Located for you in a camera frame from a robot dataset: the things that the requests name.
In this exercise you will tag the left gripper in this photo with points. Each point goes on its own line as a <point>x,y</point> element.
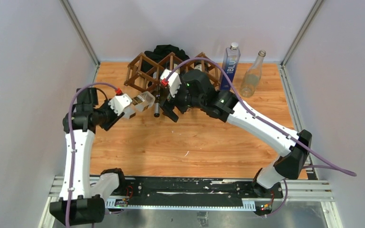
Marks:
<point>114,116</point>

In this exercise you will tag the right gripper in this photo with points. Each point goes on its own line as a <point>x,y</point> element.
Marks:
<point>168,109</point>

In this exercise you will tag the dark wine bottle silver cap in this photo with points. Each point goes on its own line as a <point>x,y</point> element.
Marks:
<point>157,92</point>

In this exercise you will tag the small clear liquor bottle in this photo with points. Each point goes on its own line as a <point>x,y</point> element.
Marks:
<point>140,103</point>

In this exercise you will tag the clear wine bottle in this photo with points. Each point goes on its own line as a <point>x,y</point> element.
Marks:
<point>252,76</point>

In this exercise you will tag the blue square water bottle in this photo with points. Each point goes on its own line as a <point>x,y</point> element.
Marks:
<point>229,65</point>

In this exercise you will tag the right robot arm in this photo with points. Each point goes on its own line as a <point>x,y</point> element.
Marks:
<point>226,106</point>

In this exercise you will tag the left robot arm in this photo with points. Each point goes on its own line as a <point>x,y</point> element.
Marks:
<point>81,202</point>

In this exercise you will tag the brown wooden wine rack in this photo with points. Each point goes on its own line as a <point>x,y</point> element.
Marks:
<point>142,72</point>

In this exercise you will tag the dark wine bottle right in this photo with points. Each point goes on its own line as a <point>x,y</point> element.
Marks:
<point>203,67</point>

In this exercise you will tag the black cloth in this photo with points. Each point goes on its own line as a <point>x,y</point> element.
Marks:
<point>161,51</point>

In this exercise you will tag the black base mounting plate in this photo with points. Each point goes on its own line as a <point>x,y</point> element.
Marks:
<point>190,193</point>

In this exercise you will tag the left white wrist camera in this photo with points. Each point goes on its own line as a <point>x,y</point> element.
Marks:
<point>121,103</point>

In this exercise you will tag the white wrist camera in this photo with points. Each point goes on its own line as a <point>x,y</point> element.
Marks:
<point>121,103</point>
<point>173,82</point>

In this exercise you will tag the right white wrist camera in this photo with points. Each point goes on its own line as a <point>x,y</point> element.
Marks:
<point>173,82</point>

